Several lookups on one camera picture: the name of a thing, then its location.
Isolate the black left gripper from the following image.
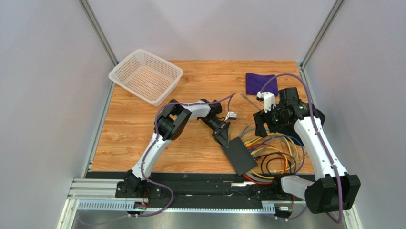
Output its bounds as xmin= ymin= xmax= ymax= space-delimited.
xmin=200 ymin=117 xmax=231 ymax=151

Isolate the black network switch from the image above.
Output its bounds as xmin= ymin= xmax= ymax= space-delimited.
xmin=221 ymin=137 xmax=257 ymax=176

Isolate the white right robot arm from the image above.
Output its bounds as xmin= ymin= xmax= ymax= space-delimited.
xmin=253 ymin=87 xmax=361 ymax=214

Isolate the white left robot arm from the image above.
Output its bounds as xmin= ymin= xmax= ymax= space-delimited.
xmin=116 ymin=99 xmax=230 ymax=198

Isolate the black bucket hat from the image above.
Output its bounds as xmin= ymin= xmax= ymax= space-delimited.
xmin=281 ymin=102 xmax=325 ymax=147

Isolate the purple folded cloth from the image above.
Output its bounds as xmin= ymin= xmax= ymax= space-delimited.
xmin=245 ymin=73 xmax=278 ymax=96

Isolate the white plastic basket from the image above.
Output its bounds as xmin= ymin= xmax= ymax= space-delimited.
xmin=108 ymin=49 xmax=183 ymax=106

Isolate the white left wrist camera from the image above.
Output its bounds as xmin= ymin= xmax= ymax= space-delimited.
xmin=225 ymin=111 xmax=238 ymax=121

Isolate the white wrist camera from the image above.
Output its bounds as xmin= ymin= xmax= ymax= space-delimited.
xmin=225 ymin=111 xmax=238 ymax=121
xmin=256 ymin=92 xmax=276 ymax=113

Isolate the yellow ethernet cable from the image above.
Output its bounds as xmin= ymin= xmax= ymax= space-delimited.
xmin=244 ymin=135 xmax=300 ymax=179

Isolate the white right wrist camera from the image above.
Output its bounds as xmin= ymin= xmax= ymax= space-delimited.
xmin=256 ymin=92 xmax=276 ymax=113

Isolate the black cable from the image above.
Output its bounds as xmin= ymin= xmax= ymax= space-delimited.
xmin=252 ymin=152 xmax=300 ymax=175

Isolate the blue ethernet cable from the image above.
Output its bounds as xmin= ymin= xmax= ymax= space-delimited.
xmin=248 ymin=135 xmax=306 ymax=174

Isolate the red ethernet cable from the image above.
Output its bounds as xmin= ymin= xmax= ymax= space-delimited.
xmin=243 ymin=143 xmax=288 ymax=186

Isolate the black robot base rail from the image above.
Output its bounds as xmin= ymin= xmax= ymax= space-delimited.
xmin=85 ymin=171 xmax=300 ymax=210

